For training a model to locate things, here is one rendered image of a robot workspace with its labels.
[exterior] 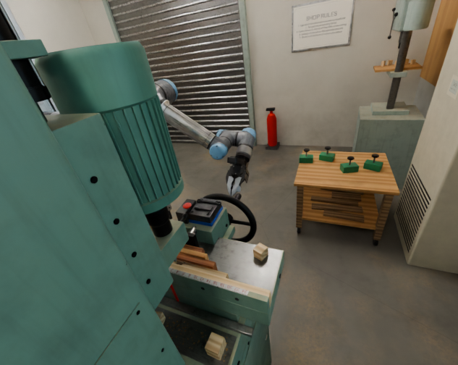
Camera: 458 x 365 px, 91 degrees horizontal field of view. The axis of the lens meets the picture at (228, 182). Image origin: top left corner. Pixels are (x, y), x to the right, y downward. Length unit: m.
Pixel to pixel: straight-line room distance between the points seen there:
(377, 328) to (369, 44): 2.75
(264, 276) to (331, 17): 2.96
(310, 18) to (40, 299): 3.24
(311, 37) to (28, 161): 3.16
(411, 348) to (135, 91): 1.71
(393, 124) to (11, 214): 2.49
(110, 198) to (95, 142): 0.09
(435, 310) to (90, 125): 1.91
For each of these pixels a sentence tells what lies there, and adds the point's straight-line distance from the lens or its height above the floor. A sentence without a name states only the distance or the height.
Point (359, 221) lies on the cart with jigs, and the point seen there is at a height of 0.18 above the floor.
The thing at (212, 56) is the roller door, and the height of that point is 1.33.
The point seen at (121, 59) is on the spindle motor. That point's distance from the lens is 0.43.
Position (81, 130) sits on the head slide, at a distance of 0.39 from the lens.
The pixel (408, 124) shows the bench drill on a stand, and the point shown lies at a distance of 2.54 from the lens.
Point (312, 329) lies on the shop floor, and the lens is 1.65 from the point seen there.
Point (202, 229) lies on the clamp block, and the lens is 0.79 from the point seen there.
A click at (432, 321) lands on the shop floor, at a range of 1.88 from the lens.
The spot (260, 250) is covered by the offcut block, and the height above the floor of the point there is 0.93.
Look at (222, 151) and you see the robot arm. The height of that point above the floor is 1.08.
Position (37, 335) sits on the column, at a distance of 0.37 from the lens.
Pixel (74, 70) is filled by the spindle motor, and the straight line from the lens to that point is 0.43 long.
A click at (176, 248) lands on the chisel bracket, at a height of 1.02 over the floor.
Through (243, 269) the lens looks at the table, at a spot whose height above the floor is 0.90.
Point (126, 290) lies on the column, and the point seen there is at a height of 1.16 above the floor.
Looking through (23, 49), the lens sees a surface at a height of 1.51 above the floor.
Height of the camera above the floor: 1.48
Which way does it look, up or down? 32 degrees down
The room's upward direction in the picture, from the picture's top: 9 degrees counter-clockwise
